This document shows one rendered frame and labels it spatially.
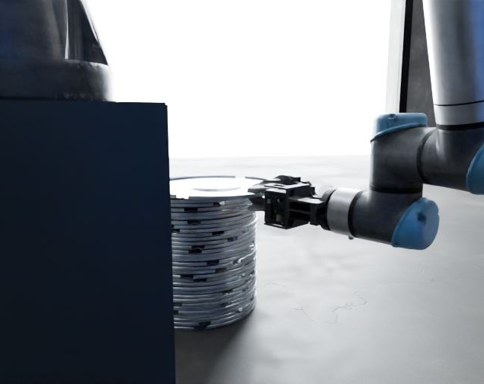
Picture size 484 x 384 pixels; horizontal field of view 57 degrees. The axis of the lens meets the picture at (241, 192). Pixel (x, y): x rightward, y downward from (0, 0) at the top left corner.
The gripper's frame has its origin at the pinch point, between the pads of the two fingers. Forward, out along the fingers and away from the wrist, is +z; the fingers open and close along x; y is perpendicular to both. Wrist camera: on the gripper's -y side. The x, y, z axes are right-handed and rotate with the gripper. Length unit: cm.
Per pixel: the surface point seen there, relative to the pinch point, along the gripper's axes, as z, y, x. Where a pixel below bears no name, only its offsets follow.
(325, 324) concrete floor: -9.2, -12.5, 28.8
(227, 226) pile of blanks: 5.3, 2.6, 7.2
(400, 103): 141, -362, -27
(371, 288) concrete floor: -6.4, -37.6, 28.8
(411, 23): 139, -372, -103
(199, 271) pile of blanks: 7.8, 8.2, 16.0
